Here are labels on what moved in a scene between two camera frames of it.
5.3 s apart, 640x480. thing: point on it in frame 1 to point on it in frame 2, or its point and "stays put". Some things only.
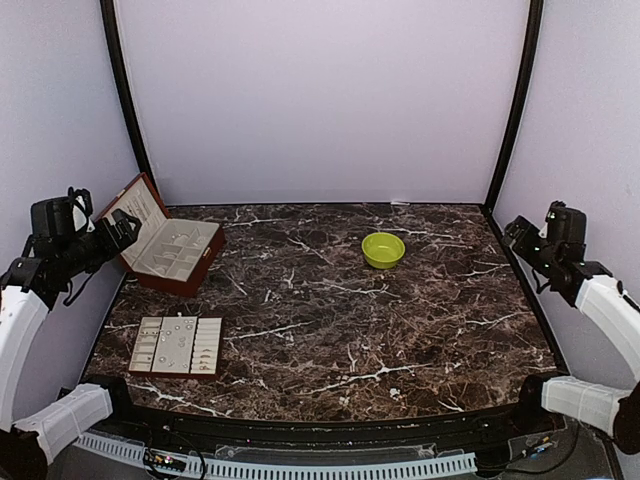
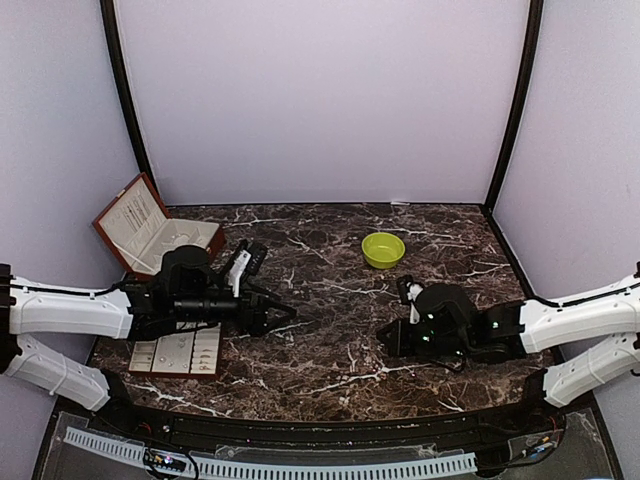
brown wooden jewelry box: (169, 255) stays put
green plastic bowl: (383, 250) stays put
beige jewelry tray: (180, 345) stays put
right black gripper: (514, 230) to (394, 346)
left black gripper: (112, 243) to (255, 324)
